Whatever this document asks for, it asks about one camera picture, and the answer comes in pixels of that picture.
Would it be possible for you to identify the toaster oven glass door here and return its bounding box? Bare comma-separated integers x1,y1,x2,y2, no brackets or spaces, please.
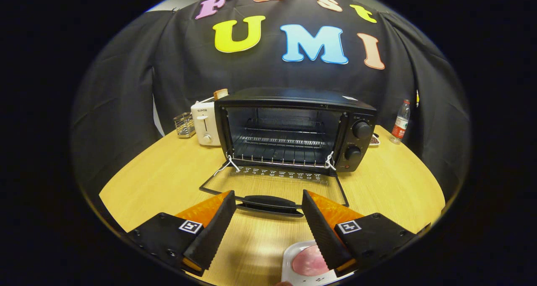
199,160,349,217

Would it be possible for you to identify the metal wire holder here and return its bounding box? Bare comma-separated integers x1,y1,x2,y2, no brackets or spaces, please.
173,112,196,138

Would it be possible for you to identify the red label water bottle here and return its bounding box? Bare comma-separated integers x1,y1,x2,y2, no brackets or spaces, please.
389,99,411,145

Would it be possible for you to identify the white pop-up toaster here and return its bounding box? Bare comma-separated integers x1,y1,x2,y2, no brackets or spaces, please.
190,96,222,147

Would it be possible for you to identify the black toaster oven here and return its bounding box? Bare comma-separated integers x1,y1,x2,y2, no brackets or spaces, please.
199,87,377,217

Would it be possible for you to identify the white square plate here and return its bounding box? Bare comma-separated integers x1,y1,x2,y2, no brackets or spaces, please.
280,240,355,286

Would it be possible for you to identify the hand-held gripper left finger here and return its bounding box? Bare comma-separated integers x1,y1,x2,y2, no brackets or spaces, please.
127,190,237,277

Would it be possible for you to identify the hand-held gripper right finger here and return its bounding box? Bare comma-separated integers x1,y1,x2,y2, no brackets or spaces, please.
301,189,420,278

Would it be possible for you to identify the wire oven rack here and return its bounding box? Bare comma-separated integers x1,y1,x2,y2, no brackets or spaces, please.
232,127,336,169

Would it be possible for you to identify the pink ham slice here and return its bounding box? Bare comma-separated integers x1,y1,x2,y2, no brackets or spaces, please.
292,245,330,277

